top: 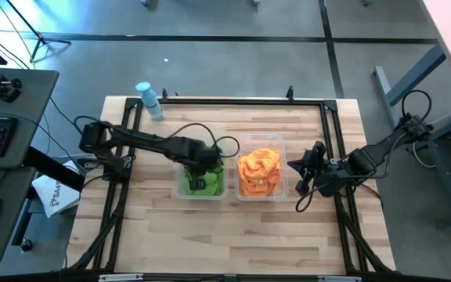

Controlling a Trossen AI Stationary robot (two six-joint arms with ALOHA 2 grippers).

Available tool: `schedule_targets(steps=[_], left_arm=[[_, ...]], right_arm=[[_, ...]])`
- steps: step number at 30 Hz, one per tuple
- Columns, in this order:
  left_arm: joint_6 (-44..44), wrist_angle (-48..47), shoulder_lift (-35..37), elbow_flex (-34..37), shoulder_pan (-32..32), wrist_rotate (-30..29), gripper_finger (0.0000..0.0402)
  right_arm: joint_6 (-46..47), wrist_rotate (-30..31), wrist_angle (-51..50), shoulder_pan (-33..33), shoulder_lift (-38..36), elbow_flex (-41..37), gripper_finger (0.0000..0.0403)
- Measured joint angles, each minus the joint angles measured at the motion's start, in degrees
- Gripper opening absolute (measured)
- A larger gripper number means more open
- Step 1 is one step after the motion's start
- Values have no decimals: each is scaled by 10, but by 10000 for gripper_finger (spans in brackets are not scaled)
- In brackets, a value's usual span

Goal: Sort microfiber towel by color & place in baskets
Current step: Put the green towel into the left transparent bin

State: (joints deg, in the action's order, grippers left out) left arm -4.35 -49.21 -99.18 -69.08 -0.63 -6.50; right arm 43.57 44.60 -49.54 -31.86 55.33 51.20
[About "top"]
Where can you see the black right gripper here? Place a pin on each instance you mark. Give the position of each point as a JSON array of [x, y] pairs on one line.
[[315, 160]]

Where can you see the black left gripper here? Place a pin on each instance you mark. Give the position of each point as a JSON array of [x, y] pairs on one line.
[[202, 160]]

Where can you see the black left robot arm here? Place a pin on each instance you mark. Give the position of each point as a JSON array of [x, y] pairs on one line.
[[151, 141]]

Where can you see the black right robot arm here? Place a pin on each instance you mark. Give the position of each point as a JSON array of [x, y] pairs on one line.
[[366, 158]]

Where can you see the clear plastic bin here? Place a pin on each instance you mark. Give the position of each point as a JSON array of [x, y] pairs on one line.
[[264, 140], [179, 184]]

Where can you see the silver mounting plate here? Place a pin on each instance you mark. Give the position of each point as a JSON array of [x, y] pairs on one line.
[[128, 160], [333, 160]]

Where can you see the black table clamp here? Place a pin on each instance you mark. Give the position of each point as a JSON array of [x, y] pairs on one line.
[[289, 93], [165, 95]]

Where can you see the light blue bottle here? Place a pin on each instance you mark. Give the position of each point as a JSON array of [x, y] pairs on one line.
[[149, 100]]

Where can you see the black bar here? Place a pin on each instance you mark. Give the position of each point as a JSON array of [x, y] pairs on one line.
[[57, 170]]

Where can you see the dark grey desk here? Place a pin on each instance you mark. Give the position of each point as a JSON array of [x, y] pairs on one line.
[[37, 90]]

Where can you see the black caster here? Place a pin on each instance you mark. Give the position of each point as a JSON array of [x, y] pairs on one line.
[[26, 245]]

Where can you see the black tripod stand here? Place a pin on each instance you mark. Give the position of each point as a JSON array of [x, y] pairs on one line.
[[42, 39]]

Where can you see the black aluminium table frame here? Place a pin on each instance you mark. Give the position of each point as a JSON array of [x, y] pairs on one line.
[[131, 102]]

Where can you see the silver bracket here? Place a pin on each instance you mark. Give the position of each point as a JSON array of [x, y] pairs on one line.
[[339, 279], [120, 277]]

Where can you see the black clamp mount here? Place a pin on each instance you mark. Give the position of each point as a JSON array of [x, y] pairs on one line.
[[7, 94]]

